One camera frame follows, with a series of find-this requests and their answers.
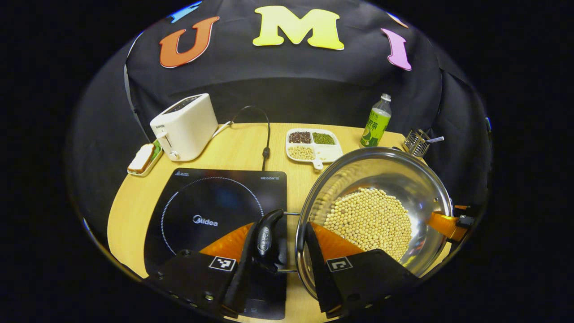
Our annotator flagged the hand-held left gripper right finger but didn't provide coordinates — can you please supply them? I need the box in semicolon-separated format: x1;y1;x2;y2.
305;222;420;318

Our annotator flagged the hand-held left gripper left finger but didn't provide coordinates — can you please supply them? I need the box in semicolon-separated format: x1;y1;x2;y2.
143;221;260;319

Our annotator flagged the stainless steel pot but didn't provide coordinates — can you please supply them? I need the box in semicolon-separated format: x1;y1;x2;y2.
255;147;454;300

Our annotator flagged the black induction cooktop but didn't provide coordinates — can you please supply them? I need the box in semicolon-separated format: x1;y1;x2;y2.
143;167;288;320

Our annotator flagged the pile of soybeans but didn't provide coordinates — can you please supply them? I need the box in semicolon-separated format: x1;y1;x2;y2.
323;188;413;262

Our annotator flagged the green drink bottle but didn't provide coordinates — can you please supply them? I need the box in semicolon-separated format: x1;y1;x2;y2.
360;93;392;148

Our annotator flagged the white divided bean plate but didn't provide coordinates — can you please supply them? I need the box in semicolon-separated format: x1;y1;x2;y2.
286;128;344;170

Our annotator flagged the small green tray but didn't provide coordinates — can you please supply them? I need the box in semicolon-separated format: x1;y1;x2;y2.
127;139;164;177

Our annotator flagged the sandwich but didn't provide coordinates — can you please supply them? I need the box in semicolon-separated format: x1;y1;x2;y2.
128;143;156;174

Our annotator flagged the white toaster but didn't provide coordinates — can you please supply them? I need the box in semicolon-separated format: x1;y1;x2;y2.
149;93;219;162

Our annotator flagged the metal wire utensil holder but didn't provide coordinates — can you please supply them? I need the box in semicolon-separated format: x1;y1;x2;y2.
402;129;431;157

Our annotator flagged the black power cable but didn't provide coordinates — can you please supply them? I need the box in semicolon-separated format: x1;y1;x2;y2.
231;105;272;171

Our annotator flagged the white toaster cable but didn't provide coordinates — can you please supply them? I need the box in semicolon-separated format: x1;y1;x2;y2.
212;120;235;139

